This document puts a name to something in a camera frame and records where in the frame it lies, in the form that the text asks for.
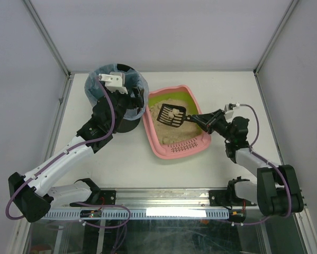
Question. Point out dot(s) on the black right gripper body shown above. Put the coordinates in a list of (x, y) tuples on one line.
[(211, 121)]

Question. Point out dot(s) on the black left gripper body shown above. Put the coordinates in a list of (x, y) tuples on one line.
[(133, 98)]

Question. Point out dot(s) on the blue plastic bin liner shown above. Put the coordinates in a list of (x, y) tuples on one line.
[(92, 89)]

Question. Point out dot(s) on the pink green litter box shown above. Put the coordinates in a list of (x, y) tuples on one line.
[(178, 149)]

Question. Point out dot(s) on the black trash bin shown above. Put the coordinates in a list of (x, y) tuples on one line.
[(133, 78)]

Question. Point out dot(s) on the black slotted litter scoop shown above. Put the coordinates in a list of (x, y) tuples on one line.
[(176, 122)]

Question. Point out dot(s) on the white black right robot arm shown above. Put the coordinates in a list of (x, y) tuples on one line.
[(276, 190)]

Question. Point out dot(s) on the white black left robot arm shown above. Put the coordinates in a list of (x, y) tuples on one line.
[(89, 139)]

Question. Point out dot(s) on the litter clump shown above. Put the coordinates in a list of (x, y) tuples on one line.
[(174, 113)]

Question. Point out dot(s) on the beige cat litter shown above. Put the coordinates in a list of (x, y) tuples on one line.
[(168, 134)]

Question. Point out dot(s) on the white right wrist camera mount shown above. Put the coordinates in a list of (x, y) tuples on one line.
[(229, 109)]

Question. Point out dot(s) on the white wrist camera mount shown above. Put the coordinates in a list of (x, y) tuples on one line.
[(114, 82), (229, 109)]

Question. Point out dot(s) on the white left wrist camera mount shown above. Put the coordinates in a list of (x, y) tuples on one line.
[(114, 82)]

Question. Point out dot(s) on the left aluminium frame post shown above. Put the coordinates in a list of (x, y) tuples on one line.
[(33, 13)]

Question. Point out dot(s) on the aluminium frame post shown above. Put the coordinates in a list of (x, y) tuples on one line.
[(33, 13), (278, 30)]

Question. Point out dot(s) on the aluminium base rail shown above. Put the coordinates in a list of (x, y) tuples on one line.
[(161, 197)]

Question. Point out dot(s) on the white slotted cable duct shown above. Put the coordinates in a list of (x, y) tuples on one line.
[(152, 213)]

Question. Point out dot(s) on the right aluminium frame post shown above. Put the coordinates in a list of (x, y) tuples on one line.
[(278, 30)]

